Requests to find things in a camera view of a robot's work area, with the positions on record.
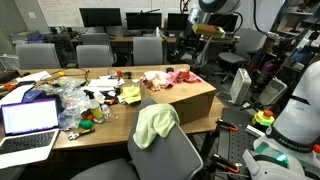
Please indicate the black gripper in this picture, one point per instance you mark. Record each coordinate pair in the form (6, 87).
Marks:
(190, 39)

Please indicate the pink shirt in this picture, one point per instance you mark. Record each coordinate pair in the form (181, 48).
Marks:
(181, 76)

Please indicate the light green towel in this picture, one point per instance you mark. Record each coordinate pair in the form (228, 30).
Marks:
(155, 123)

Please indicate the grey conference chair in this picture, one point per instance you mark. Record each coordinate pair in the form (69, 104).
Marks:
(95, 56)
(37, 56)
(147, 50)
(96, 38)

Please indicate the grey swivel chair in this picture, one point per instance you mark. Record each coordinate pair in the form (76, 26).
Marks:
(238, 56)

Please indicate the brown cardboard box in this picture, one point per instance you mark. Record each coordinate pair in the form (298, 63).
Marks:
(186, 100)

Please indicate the grey black office chair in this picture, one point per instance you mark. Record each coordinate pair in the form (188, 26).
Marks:
(166, 156)

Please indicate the yellow green block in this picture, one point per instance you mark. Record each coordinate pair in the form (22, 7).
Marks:
(208, 30)

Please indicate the black round speaker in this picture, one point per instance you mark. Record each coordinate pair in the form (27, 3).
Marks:
(170, 69)

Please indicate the peach white cloth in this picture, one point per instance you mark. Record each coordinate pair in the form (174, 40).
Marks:
(155, 80)

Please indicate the white space heater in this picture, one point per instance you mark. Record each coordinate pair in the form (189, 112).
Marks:
(240, 86)

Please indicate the green black toy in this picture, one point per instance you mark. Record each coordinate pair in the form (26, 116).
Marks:
(127, 75)

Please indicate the orange ball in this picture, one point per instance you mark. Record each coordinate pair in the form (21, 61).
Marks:
(118, 73)

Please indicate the yellow cloth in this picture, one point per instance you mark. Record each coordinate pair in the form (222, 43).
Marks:
(130, 94)

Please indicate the purple black appliance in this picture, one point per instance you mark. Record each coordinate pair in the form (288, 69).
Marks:
(268, 71)

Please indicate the large black monitor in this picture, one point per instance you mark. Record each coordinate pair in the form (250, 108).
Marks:
(100, 17)

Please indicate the orange black clamp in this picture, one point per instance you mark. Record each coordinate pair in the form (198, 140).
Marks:
(226, 163)
(226, 125)

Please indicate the white paper stack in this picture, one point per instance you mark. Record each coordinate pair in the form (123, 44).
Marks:
(105, 82)

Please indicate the white mesh basket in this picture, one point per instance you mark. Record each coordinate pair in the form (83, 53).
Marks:
(273, 91)

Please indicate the yellow red emergency button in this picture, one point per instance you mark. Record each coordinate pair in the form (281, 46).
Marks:
(263, 118)

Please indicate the metal shelf rack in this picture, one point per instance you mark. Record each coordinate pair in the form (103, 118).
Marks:
(300, 20)

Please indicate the small clear water bottle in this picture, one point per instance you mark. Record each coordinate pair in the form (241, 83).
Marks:
(106, 112)

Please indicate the black perforated board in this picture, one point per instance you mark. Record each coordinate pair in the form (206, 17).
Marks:
(233, 143)

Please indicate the spray bottle yellow liquid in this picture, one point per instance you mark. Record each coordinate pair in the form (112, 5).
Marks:
(95, 108)

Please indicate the whiteboard with writing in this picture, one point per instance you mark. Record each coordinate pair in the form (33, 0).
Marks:
(66, 10)

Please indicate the clear plastic bags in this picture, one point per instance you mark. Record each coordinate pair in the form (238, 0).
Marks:
(71, 100)

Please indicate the small yellow ball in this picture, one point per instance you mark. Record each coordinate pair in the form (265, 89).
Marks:
(61, 73)

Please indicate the green ball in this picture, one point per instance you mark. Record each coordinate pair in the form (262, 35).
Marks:
(86, 124)

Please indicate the white paper sheet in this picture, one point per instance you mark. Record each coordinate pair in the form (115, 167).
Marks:
(15, 95)
(33, 76)

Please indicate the black keyboard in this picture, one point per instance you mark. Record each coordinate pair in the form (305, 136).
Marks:
(8, 76)

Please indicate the silver open laptop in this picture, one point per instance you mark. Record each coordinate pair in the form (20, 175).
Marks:
(28, 133)

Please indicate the orange black tool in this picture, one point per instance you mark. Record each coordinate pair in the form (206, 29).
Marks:
(8, 87)

